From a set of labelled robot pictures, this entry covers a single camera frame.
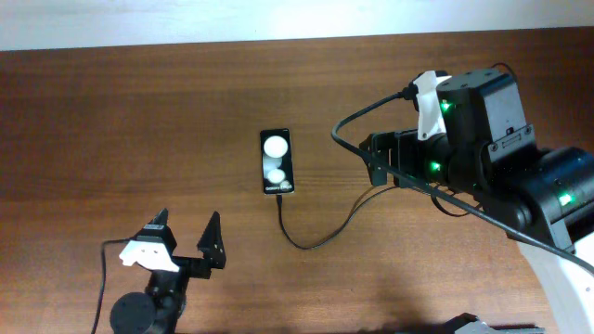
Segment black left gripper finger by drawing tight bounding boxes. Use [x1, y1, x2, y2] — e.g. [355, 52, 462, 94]
[134, 208, 177, 253]
[197, 212, 226, 269]

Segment black charging cable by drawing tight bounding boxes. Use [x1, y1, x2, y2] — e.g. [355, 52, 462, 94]
[275, 185, 400, 251]

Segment black smartphone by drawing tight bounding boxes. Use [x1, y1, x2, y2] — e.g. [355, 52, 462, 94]
[260, 128, 295, 195]

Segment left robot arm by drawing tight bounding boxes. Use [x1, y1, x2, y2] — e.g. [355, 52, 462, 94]
[110, 209, 226, 334]

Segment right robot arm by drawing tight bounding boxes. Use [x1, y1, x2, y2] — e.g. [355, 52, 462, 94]
[357, 68, 593, 333]

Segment black right camera cable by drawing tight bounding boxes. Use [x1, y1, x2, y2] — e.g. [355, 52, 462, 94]
[329, 83, 594, 277]

